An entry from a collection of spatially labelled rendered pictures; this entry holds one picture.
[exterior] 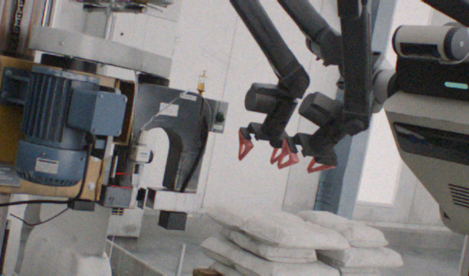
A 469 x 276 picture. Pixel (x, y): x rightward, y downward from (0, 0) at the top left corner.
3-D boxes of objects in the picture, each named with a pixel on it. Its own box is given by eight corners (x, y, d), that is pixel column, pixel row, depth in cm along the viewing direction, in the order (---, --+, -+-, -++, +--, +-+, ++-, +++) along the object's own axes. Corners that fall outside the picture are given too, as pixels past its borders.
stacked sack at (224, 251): (304, 271, 516) (308, 251, 515) (232, 271, 473) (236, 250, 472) (264, 254, 549) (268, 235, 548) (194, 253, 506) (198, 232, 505)
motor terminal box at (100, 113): (120, 147, 160) (129, 95, 159) (90, 146, 151) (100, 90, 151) (91, 140, 164) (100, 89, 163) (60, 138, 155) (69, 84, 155)
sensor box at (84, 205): (94, 211, 185) (96, 202, 185) (72, 210, 182) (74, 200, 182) (87, 208, 189) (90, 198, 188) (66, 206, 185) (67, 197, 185)
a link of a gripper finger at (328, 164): (288, 158, 180) (311, 135, 175) (309, 161, 184) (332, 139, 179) (296, 181, 177) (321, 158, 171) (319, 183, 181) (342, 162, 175)
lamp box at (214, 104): (223, 133, 204) (229, 102, 204) (210, 132, 201) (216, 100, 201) (208, 129, 210) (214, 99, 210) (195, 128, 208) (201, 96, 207)
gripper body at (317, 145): (293, 136, 172) (312, 117, 168) (324, 141, 178) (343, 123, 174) (301, 159, 169) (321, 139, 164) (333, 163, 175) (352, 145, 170)
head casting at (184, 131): (198, 194, 202) (218, 88, 201) (119, 186, 188) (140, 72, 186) (146, 173, 226) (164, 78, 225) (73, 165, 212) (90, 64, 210)
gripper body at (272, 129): (246, 126, 186) (257, 103, 183) (280, 131, 191) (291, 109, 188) (255, 142, 182) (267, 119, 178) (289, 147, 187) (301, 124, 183)
